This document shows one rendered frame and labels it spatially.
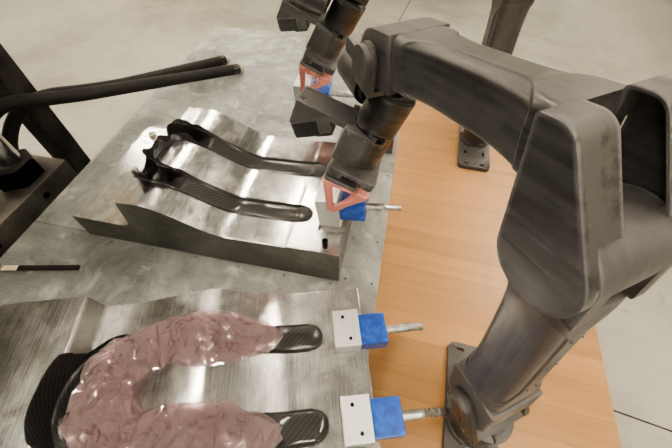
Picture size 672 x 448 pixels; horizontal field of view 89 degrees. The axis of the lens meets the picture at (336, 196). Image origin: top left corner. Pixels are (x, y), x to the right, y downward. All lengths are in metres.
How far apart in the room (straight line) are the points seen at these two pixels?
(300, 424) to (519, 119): 0.43
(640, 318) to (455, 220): 1.26
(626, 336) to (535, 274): 1.58
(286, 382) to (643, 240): 0.42
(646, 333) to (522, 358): 1.53
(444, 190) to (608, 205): 0.58
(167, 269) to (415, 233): 0.47
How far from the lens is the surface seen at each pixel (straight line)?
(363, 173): 0.46
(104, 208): 0.77
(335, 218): 0.54
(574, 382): 0.68
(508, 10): 0.73
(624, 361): 1.77
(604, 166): 0.22
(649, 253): 0.26
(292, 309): 0.55
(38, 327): 0.62
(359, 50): 0.37
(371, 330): 0.53
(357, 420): 0.49
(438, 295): 0.65
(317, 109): 0.44
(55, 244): 0.86
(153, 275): 0.71
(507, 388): 0.40
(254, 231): 0.60
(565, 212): 0.21
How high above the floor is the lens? 1.37
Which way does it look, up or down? 51 degrees down
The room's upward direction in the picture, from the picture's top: straight up
